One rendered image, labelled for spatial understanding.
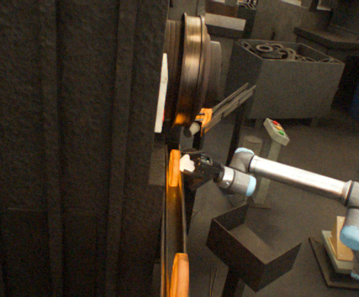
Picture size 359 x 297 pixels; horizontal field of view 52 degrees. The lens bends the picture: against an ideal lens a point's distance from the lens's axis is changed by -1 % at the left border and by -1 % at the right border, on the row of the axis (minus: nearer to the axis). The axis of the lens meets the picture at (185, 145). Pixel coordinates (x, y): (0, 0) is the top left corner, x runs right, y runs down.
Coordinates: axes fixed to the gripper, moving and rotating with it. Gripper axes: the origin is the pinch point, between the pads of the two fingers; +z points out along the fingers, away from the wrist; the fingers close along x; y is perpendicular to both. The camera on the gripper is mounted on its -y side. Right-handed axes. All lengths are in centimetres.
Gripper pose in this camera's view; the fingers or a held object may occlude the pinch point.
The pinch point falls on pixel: (175, 164)
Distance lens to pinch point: 157.3
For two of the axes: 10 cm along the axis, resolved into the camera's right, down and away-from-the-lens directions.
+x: 0.5, 4.8, -8.8
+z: -9.1, -3.4, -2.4
